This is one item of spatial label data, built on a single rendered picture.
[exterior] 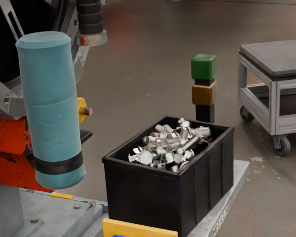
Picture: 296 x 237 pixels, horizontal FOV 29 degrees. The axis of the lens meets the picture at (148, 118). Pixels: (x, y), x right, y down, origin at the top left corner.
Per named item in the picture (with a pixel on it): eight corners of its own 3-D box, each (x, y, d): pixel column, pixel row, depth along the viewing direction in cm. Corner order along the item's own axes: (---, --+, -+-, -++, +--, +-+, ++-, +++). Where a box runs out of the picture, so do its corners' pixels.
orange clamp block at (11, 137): (-8, 106, 107) (-5, 151, 109) (27, 109, 104) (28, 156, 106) (15, 99, 113) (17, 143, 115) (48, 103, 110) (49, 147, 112)
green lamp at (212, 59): (197, 73, 108) (197, 53, 107) (217, 75, 107) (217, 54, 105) (190, 79, 105) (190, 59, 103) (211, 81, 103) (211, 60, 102)
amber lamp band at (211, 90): (198, 98, 110) (198, 78, 109) (218, 99, 109) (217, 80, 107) (191, 105, 107) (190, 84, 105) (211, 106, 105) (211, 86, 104)
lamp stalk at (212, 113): (200, 154, 114) (198, 55, 106) (216, 156, 113) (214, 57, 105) (195, 161, 111) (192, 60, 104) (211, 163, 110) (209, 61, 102)
